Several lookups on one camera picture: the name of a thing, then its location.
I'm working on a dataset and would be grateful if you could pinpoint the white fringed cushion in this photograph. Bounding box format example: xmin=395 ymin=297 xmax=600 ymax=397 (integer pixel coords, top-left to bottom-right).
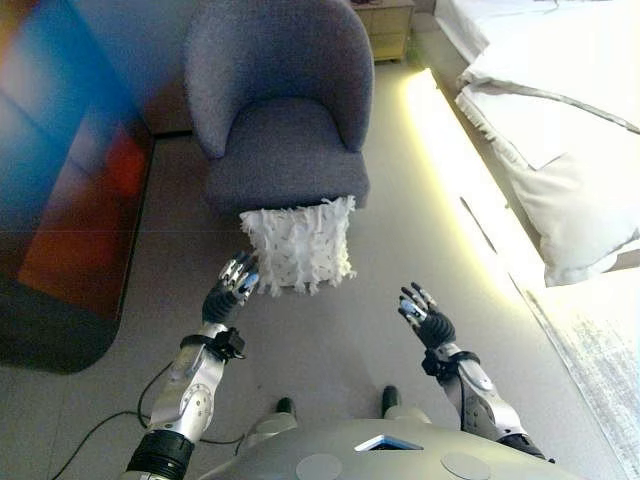
xmin=238 ymin=195 xmax=359 ymax=297

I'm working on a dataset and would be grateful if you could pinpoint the robot right leg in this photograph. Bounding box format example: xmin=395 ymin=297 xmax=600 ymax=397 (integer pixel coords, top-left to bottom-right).
xmin=380 ymin=384 xmax=434 ymax=426

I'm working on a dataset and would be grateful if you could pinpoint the white duvet with grey trim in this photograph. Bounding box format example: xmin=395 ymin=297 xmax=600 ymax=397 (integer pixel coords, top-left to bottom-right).
xmin=455 ymin=49 xmax=640 ymax=289

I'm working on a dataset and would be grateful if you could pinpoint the pale grey floor rug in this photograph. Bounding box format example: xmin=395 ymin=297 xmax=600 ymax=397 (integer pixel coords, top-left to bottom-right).
xmin=524 ymin=287 xmax=640 ymax=480

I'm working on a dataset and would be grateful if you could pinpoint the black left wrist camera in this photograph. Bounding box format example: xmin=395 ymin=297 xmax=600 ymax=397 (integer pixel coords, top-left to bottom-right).
xmin=214 ymin=327 xmax=247 ymax=360

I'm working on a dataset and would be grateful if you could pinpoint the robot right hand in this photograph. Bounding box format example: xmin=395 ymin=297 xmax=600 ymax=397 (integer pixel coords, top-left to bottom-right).
xmin=397 ymin=282 xmax=457 ymax=351

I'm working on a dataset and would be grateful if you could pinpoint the grey robot torso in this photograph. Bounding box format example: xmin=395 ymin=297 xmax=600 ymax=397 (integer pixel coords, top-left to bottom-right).
xmin=199 ymin=418 xmax=596 ymax=480

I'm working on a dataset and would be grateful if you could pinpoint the robot left leg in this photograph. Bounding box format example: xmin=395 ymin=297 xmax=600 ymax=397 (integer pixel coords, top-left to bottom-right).
xmin=234 ymin=397 xmax=300 ymax=456

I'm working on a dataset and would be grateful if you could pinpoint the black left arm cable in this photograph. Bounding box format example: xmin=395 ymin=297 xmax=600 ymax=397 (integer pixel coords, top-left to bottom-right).
xmin=49 ymin=359 xmax=246 ymax=480

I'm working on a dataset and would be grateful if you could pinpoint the robot leg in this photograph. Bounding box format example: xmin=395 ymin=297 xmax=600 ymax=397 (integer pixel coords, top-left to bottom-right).
xmin=380 ymin=384 xmax=434 ymax=426
xmin=234 ymin=397 xmax=300 ymax=456

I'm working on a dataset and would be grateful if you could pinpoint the light wooden nightstand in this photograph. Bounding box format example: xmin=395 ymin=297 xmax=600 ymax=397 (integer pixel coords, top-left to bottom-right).
xmin=357 ymin=0 xmax=416 ymax=64

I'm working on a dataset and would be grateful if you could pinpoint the dark floor rug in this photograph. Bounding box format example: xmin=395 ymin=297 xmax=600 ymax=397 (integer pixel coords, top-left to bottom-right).
xmin=0 ymin=124 xmax=156 ymax=374

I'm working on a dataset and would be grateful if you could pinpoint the grey fabric armchair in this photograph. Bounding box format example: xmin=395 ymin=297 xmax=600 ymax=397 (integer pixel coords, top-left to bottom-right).
xmin=182 ymin=0 xmax=376 ymax=219

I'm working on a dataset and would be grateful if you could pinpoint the bed with white sheet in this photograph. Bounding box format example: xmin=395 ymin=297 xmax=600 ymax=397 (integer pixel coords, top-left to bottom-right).
xmin=434 ymin=0 xmax=640 ymax=289

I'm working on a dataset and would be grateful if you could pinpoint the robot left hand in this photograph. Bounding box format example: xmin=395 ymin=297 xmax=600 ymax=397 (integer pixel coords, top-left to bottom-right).
xmin=201 ymin=251 xmax=261 ymax=326

